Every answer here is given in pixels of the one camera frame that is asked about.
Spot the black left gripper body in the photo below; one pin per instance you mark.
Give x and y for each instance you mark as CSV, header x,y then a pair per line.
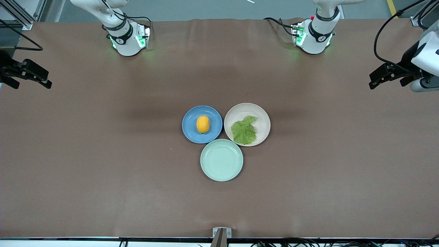
x,y
408,61

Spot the blue plate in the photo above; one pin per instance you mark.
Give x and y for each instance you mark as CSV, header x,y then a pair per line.
x,y
192,132

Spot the pale green plate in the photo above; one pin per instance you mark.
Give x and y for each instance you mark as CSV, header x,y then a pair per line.
x,y
221,160

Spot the grey metal camera bracket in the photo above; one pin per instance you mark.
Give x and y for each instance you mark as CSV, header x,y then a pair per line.
x,y
222,232

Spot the brown table mat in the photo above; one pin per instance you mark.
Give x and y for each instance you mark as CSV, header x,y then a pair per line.
x,y
103,154

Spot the green lettuce leaf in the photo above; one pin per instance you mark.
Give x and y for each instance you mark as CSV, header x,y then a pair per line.
x,y
243,132

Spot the beige plate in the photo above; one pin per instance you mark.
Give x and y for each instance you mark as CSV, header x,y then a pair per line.
x,y
262,120

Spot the aluminium frame profile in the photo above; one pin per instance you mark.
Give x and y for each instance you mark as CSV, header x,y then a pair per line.
x,y
414,22
24,21

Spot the yellow lemon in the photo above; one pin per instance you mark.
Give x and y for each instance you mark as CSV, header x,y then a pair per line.
x,y
203,124

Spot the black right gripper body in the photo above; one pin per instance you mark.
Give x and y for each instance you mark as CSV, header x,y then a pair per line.
x,y
7,67

